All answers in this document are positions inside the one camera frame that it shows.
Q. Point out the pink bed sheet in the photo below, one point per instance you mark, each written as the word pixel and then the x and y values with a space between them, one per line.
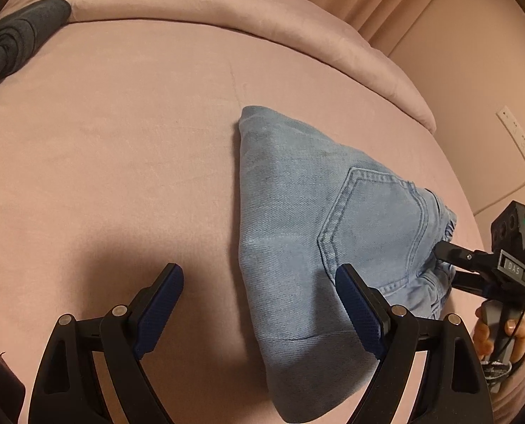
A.
pixel 112 163

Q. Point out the pink folded blanket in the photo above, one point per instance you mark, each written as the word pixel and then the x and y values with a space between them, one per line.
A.
pixel 227 4

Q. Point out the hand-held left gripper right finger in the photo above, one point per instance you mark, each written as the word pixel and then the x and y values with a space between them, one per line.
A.
pixel 359 313

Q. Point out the light blue denim pants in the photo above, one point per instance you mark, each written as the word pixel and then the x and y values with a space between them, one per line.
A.
pixel 298 194

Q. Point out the black cloth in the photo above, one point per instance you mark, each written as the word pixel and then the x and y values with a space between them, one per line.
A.
pixel 2 393

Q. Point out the person's right hand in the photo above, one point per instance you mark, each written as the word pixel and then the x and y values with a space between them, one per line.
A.
pixel 481 335

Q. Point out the white power strip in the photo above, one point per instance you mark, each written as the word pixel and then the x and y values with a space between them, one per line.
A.
pixel 519 139

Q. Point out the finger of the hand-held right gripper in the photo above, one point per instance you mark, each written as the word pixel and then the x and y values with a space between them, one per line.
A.
pixel 472 285
pixel 461 257

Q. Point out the person's right forearm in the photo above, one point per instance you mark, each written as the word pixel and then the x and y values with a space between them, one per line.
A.
pixel 514 393

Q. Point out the dark grey folded cloth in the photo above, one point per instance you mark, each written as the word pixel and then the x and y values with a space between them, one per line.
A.
pixel 19 39

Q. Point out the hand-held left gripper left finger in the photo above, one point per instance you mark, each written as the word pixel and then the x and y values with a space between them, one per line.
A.
pixel 158 313

